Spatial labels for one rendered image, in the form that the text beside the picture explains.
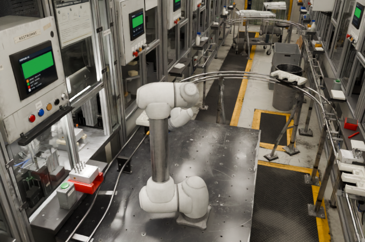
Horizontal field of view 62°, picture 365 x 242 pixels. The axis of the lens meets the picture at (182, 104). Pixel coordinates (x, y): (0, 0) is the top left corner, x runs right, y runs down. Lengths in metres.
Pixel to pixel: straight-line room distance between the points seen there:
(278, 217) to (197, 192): 1.37
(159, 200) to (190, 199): 0.17
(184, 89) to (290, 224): 1.84
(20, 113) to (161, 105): 0.63
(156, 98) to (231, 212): 0.90
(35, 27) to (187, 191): 1.12
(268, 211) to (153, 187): 1.52
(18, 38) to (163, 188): 1.01
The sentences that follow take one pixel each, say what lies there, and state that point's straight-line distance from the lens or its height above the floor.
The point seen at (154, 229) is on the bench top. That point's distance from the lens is 1.90.
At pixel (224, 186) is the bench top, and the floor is 0.68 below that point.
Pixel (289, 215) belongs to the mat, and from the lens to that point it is 3.04.
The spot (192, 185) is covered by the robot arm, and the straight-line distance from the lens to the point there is 1.75.
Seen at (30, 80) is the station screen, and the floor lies 1.60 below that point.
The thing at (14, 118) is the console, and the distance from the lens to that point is 1.49.
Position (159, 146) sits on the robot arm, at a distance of 1.62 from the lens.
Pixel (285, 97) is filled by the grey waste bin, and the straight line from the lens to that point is 4.63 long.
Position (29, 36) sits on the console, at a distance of 1.50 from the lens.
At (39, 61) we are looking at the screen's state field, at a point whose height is 1.67.
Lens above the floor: 2.12
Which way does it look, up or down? 27 degrees down
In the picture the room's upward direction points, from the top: 1 degrees clockwise
